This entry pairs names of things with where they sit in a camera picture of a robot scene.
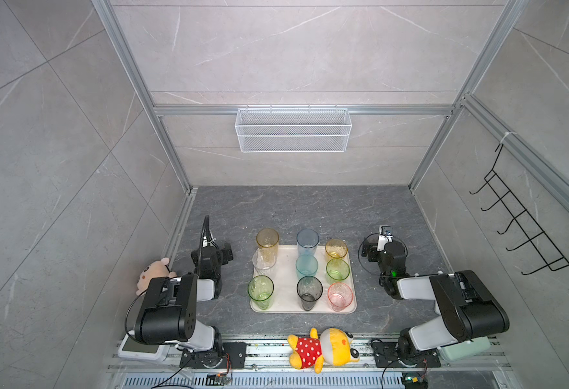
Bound clear plastic cup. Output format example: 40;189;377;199
252;247;278;275

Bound tall amber plastic cup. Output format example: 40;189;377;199
256;228;279;250

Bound tall green plastic cup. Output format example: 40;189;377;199
247;275;275;311

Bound short green plastic cup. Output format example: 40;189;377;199
326;258;351;285

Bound short amber plastic cup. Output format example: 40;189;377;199
325;238;349;260

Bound pink plastic cup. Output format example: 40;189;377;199
327;282;354;312

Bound beige plastic tray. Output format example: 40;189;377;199
250;246;357;314

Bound teal plastic cup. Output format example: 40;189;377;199
295;254;318;280

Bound blue plastic cup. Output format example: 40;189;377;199
297;229;319;256

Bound dark grey plastic cup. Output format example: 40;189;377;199
296;276;323;311

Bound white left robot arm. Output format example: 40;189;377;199
125;216;233;366

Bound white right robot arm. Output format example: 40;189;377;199
357;233;510;366

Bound pink boy plush doll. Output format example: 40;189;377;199
136;258;177;295

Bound yellow bear plush toy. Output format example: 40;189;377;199
287;327;360;374

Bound mint green pouch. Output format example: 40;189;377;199
438;337;491;361

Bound white digital timer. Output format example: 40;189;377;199
117;332;169;362

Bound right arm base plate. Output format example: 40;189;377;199
370;339;441;368

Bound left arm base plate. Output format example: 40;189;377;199
179;342;247;370

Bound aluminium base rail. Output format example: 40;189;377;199
104;332;512;374

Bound white wire mesh basket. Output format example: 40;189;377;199
235;108;352;153

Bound black wire hook rack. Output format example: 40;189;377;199
468;144;569;276

